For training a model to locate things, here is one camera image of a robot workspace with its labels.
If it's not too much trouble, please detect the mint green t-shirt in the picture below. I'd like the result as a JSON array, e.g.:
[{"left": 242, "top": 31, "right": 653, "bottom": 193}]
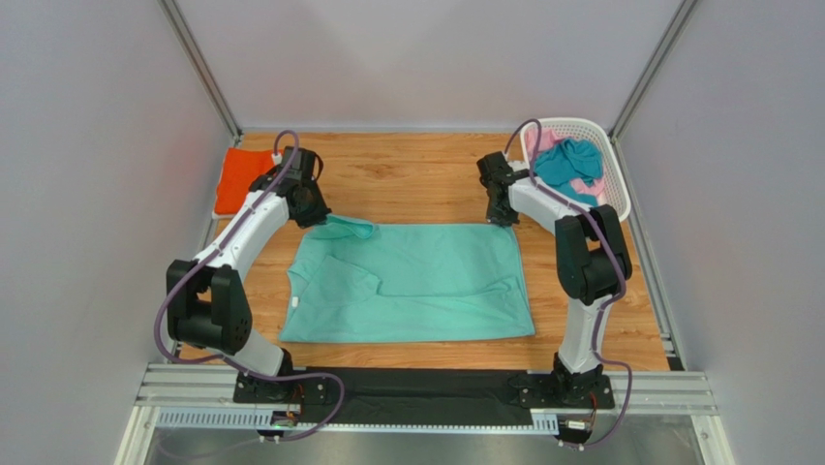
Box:
[{"left": 279, "top": 215, "right": 535, "bottom": 344}]

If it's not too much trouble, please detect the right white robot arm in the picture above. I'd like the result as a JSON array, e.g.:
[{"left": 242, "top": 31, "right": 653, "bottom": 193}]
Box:
[{"left": 476, "top": 152, "right": 632, "bottom": 405}]

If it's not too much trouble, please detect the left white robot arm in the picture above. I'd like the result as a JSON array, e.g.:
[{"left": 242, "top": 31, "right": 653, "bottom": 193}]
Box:
[{"left": 155, "top": 146, "right": 331, "bottom": 390}]

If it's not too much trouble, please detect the pink t-shirt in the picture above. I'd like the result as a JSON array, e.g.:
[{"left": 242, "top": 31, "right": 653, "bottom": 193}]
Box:
[{"left": 523, "top": 127, "right": 605, "bottom": 205}]

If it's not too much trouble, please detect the teal blue t-shirt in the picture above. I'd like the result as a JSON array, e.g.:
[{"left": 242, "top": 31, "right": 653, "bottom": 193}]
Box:
[{"left": 534, "top": 139, "right": 604, "bottom": 206}]

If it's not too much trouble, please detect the folded orange t-shirt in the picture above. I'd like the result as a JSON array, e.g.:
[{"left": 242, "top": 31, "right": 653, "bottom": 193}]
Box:
[{"left": 213, "top": 148, "right": 276, "bottom": 218}]

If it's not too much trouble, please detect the white plastic laundry basket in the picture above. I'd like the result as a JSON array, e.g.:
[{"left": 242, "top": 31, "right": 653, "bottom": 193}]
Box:
[{"left": 538, "top": 117, "right": 632, "bottom": 222}]

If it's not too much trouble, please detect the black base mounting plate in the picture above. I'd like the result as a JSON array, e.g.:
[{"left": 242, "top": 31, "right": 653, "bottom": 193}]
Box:
[{"left": 232, "top": 367, "right": 616, "bottom": 426}]

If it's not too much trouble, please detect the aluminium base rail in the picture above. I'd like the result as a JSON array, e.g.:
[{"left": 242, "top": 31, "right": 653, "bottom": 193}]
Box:
[{"left": 136, "top": 364, "right": 718, "bottom": 434}]

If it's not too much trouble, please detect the left aluminium corner post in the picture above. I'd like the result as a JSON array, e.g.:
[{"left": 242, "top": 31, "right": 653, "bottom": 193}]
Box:
[{"left": 158, "top": 0, "right": 244, "bottom": 147}]

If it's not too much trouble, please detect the aluminium corner post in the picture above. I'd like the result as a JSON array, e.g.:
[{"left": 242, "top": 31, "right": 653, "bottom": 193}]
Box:
[
  {"left": 610, "top": 0, "right": 701, "bottom": 142},
  {"left": 158, "top": 0, "right": 244, "bottom": 147}
]

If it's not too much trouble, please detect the right aluminium corner post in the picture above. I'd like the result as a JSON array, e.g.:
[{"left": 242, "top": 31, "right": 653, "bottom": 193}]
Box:
[{"left": 610, "top": 0, "right": 701, "bottom": 142}]

